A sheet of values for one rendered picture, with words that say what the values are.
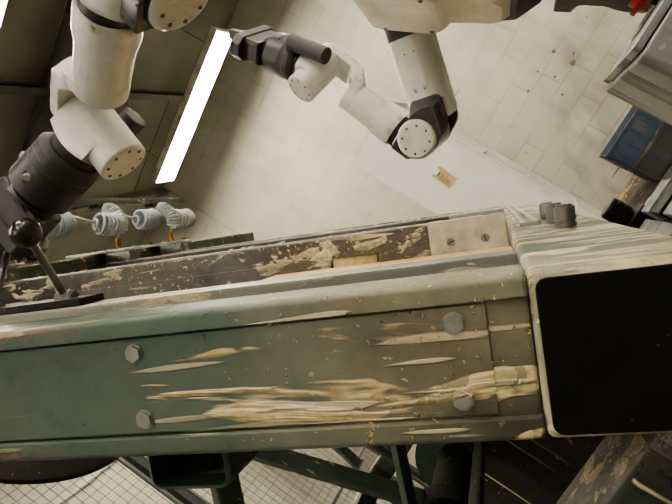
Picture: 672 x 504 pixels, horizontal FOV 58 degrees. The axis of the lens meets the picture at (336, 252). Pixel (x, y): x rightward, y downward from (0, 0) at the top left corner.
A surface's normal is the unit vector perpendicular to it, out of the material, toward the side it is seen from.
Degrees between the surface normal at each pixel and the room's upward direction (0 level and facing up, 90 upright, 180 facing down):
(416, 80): 90
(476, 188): 90
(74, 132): 89
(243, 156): 90
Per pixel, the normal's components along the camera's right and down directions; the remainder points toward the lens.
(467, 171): -0.32, 0.21
